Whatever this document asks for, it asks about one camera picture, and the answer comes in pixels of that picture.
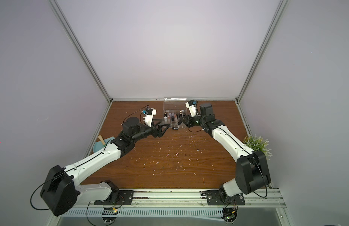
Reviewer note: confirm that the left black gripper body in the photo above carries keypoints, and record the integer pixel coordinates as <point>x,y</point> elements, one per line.
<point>143,133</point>

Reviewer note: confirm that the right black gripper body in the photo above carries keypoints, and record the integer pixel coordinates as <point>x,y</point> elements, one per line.
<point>188,121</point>

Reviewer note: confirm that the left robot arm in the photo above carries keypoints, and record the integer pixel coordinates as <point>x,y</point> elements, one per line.
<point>63,186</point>

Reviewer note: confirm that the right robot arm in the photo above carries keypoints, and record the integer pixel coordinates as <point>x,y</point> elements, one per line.
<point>252,170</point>

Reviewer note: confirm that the clear acrylic lipstick organizer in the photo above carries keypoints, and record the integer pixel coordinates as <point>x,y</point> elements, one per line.
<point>175,105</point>

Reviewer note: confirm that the teal dustpan tray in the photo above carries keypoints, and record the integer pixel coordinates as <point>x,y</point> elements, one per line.
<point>99,145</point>

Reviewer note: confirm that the green artificial plant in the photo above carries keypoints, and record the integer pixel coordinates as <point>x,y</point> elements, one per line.
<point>258,144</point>

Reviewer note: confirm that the left controller board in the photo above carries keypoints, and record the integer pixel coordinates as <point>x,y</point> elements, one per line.
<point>109,215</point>

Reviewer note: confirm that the controller board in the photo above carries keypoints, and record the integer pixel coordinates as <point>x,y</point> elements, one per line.
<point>229,215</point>
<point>109,215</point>

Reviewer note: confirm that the right controller board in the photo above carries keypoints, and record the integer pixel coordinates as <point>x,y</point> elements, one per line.
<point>229,215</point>

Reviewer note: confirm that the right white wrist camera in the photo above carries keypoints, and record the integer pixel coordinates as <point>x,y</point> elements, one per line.
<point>192,107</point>

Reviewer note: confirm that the green rake wooden handle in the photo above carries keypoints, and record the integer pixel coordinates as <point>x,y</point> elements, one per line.
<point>102,140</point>

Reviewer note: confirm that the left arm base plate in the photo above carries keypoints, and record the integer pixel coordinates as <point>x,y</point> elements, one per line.
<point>121,197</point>

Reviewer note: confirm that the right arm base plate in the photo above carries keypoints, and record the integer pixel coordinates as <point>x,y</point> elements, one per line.
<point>218,197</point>

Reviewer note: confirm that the aluminium front rail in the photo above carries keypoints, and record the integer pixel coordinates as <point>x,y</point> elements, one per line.
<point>182,197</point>

